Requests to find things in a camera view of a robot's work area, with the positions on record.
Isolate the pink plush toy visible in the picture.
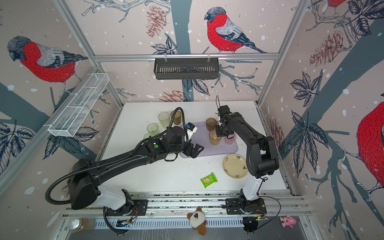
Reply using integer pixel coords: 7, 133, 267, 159
280, 216, 297, 229

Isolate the lilac plastic tray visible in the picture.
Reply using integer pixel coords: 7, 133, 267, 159
191, 122, 238, 157

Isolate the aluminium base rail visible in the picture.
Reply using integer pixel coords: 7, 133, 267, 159
59, 191, 313, 218

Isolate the light green short glass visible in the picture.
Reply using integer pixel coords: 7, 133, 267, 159
147, 123, 159, 136

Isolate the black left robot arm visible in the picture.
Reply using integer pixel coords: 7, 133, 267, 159
68, 124, 204, 211

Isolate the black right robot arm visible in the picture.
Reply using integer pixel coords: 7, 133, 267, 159
216, 105, 279, 207

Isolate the amber textured glass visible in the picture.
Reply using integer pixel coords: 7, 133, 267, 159
209, 130, 222, 146

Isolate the plush dog toy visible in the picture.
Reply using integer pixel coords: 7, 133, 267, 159
187, 207, 207, 236

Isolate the brown tall glass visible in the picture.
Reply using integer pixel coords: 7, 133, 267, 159
206, 118, 217, 132

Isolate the white wire mesh basket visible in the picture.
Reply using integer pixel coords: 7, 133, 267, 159
48, 73, 110, 137

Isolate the green snack packet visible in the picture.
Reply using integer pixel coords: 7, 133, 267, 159
200, 172, 218, 189

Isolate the jar with silver lid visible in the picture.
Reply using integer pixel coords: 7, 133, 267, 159
69, 218, 95, 233

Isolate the yellow clear glass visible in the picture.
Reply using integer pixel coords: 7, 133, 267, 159
171, 110, 182, 126

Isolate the cream patterned plate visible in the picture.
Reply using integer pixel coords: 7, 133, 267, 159
222, 154, 249, 179

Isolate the light green textured glass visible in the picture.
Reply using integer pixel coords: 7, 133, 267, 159
144, 133, 153, 139

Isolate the black wall basket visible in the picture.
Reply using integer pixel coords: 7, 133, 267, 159
154, 58, 220, 80

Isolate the black corrugated cable hose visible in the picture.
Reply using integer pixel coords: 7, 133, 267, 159
44, 107, 185, 206

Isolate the pink smooth glass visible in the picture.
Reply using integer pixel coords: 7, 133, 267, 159
224, 133, 236, 145

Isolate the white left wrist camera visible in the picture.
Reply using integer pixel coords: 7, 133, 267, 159
186, 123, 198, 141

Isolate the pale green tall glass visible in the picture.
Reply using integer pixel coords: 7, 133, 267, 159
158, 112, 171, 129

